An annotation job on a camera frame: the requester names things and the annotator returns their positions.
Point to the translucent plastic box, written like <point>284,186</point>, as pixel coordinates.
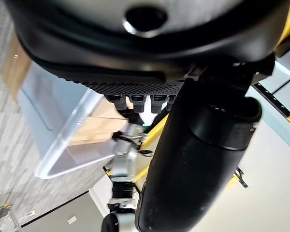
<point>55,116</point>

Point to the pale shelf board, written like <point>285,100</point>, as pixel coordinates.
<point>280,79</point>

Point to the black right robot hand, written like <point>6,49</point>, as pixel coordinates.
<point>145,119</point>

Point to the black perforated shelf rail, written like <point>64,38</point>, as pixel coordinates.
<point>273,97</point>

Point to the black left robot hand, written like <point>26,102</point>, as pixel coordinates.
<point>198,157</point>

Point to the white floor label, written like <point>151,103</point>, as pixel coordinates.
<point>72,219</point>

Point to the grey metal stand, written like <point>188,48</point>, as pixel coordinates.
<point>4,217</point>

